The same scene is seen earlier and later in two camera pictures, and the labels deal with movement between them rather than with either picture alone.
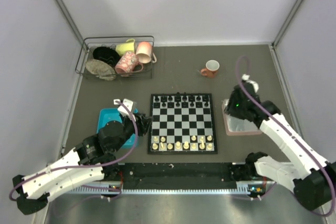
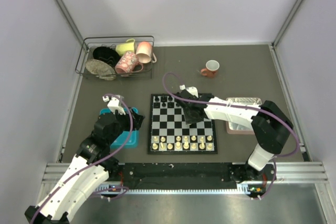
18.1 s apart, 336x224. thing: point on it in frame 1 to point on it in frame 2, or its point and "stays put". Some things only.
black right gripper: [229, 108] to [190, 120]
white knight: [202, 146] stays put
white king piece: [186, 146] stays put
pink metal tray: [235, 126] stays put
